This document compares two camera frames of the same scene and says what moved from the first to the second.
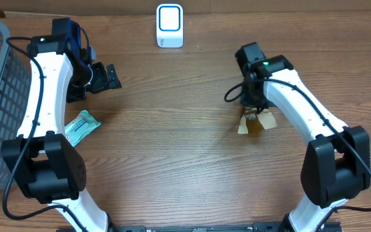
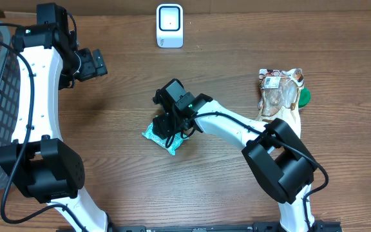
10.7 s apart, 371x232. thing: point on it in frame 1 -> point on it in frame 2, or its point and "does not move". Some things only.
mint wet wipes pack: x=78 y=127 -> x=176 y=142
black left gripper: x=104 y=83 -> x=92 y=70
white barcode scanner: x=169 y=26 does not move
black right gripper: x=249 y=100 -> x=166 y=126
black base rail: x=257 y=227 does not move
